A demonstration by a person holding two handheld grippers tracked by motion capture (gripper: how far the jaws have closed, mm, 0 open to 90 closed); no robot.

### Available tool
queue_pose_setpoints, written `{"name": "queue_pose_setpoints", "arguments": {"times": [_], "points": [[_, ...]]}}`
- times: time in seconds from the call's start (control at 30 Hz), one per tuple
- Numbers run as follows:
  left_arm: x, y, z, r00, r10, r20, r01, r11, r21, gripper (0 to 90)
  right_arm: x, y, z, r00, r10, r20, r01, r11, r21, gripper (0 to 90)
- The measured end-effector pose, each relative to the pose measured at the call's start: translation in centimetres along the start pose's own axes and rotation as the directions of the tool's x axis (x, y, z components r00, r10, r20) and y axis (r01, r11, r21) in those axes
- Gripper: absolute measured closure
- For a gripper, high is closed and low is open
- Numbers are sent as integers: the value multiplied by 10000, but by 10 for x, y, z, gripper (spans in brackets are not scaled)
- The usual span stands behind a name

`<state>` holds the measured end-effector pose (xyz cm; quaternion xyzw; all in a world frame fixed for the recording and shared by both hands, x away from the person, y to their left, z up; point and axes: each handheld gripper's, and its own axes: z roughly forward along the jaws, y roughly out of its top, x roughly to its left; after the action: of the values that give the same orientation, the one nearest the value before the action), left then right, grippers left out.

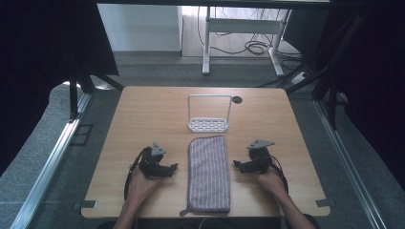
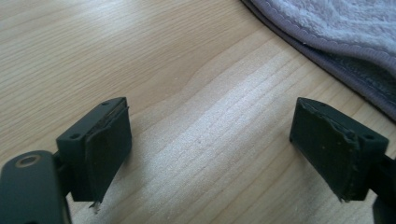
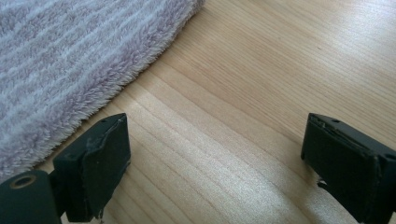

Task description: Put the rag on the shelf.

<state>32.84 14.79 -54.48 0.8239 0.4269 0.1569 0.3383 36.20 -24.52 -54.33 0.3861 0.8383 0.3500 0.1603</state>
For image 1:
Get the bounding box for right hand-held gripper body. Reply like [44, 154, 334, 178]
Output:
[246, 138, 277, 175]

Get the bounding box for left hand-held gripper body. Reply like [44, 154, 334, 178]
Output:
[139, 141, 169, 179]

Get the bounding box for person's left hand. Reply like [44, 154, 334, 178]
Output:
[126, 165, 164, 206]

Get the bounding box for person's right hand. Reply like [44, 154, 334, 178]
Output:
[254, 164, 289, 198]

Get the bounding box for purple striped towel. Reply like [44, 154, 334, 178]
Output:
[179, 135, 232, 218]

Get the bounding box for grey tape piece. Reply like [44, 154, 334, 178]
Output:
[315, 198, 336, 208]
[73, 199, 98, 210]

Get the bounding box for white power strip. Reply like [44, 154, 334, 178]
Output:
[290, 72, 310, 86]

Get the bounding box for black stand legs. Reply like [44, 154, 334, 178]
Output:
[68, 71, 126, 122]
[256, 12, 361, 132]

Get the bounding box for black curtain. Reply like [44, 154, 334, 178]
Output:
[283, 0, 405, 182]
[0, 0, 119, 177]

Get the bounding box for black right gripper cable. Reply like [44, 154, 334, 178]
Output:
[269, 155, 289, 195]

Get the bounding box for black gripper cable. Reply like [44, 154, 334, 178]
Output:
[123, 146, 151, 202]
[269, 155, 289, 195]

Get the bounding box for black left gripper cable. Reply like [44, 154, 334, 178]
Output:
[123, 146, 151, 202]

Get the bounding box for white wire rack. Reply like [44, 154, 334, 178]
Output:
[186, 94, 233, 134]

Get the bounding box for aluminium floor rail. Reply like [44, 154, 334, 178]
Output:
[9, 92, 93, 229]
[313, 92, 388, 229]

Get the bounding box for black floor cables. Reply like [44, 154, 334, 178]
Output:
[196, 6, 304, 63]

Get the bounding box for white metal desk frame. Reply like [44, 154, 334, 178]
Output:
[202, 6, 292, 77]

